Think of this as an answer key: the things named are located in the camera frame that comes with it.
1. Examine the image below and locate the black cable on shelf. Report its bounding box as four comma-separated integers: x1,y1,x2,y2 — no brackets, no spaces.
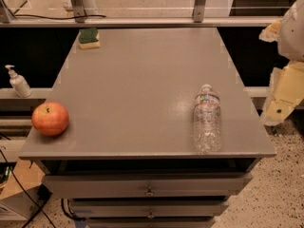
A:
0,0,107,21

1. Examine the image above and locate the grey drawer cabinet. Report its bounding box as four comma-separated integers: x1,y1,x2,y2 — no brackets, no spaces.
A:
18,27,277,228

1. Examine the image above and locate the clear plastic water bottle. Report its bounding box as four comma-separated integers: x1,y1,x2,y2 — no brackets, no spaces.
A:
193,85,221,154

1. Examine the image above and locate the left metal bracket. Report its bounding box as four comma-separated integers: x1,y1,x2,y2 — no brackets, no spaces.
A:
70,0,86,23

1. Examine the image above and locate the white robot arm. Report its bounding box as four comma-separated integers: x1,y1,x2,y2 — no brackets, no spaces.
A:
259,0,304,126

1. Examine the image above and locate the green and yellow sponge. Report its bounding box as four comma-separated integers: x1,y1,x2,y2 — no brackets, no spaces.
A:
78,28,100,49

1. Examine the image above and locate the right metal bracket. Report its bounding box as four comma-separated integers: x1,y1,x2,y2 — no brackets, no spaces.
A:
192,0,206,23

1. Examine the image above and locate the top grey drawer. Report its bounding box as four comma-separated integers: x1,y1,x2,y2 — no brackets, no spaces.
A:
43,173,253,199

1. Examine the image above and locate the black cable on floor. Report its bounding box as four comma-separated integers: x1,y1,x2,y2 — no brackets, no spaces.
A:
0,133,58,228

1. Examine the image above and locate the bottom grey drawer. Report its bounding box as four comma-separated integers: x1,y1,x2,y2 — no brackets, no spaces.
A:
86,218,215,228

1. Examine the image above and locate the red apple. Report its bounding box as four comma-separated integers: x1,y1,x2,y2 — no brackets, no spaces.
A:
31,102,69,136

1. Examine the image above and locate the middle grey drawer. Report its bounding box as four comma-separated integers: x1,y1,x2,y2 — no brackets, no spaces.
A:
70,199,228,219

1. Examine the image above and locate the metal bracket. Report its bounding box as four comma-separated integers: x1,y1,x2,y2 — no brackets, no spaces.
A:
192,0,206,23
70,0,86,23

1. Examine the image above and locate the white pump soap dispenser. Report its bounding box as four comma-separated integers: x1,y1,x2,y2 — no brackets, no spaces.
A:
6,65,32,98

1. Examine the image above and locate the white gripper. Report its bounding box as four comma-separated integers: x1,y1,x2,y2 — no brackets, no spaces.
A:
260,61,304,126

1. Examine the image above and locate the grey drawer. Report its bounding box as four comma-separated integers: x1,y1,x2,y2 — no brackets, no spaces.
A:
70,199,228,219
86,218,215,228
43,173,253,199

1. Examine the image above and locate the cardboard box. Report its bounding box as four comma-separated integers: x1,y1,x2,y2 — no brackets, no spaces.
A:
0,160,44,221

